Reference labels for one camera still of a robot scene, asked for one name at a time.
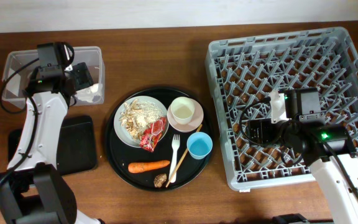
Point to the grey dishwasher rack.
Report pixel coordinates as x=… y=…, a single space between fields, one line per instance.
x=242 y=71

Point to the grey plate with food scraps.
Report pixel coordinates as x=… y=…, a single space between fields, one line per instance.
x=136 y=115

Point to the wooden chopstick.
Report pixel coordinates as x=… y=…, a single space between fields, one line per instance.
x=181 y=160

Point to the red snack wrapper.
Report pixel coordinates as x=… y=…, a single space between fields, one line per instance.
x=152 y=135

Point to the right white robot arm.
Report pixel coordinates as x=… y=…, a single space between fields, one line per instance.
x=327 y=150

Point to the brown walnut shell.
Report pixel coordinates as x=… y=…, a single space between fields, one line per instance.
x=159 y=180

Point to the white crumpled tissue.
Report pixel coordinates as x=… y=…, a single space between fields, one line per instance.
x=91 y=95

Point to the cream paper cup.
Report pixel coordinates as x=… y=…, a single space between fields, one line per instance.
x=182 y=109

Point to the orange carrot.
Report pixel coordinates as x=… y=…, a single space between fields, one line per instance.
x=140 y=167

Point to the round black serving tray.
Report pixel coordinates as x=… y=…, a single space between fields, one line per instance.
x=120 y=154

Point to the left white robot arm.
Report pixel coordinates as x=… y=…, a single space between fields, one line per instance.
x=31 y=189

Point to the blue plastic cup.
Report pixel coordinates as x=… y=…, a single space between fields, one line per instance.
x=199 y=145

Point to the black rectangular tray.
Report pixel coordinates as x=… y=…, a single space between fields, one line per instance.
x=70 y=148

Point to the white plastic fork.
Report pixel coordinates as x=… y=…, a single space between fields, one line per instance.
x=175 y=147

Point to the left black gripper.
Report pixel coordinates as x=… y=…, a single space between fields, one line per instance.
x=85 y=78

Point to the clear plastic waste bin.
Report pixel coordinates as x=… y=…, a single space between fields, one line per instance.
x=91 y=55

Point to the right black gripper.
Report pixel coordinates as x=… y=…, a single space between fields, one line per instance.
x=265 y=126

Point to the pink saucer bowl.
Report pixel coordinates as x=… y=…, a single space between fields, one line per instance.
x=196 y=120

